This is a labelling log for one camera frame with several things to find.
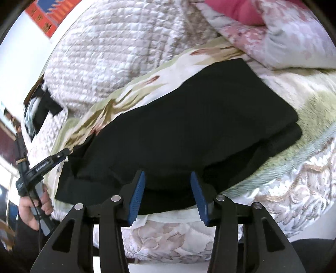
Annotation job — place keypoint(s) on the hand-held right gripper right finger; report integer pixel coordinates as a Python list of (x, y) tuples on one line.
[(199, 202)]

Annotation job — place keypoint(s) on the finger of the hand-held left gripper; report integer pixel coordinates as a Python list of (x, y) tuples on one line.
[(61, 155)]

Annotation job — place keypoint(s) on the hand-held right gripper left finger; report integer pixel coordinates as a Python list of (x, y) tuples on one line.
[(137, 199)]

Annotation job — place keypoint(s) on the black pants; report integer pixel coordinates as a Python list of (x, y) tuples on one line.
[(183, 118)]

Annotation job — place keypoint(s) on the person's left forearm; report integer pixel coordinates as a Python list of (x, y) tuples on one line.
[(29, 249)]

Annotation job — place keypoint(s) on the person's left hand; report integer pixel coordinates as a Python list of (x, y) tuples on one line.
[(29, 210)]

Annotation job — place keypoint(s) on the dark red wooden door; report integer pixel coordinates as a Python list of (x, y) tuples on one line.
[(8, 147)]

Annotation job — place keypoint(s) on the grey garment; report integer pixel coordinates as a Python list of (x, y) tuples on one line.
[(32, 118)]

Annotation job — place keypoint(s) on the black garment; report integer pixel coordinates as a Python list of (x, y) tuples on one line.
[(51, 103)]

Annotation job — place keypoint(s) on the beige quilted bedspread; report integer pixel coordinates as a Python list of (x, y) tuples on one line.
[(118, 52)]

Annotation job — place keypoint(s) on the dark cloth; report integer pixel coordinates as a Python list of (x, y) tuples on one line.
[(312, 254)]

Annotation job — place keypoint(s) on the floral fleece blanket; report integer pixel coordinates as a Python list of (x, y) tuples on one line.
[(315, 105)]

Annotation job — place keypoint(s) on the pink floral comforter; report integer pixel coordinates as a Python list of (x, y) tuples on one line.
[(288, 39)]

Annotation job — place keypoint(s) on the pink fleece cloth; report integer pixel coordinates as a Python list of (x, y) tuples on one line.
[(236, 10)]

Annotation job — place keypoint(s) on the red and blue wall poster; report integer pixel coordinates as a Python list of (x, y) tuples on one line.
[(44, 15)]

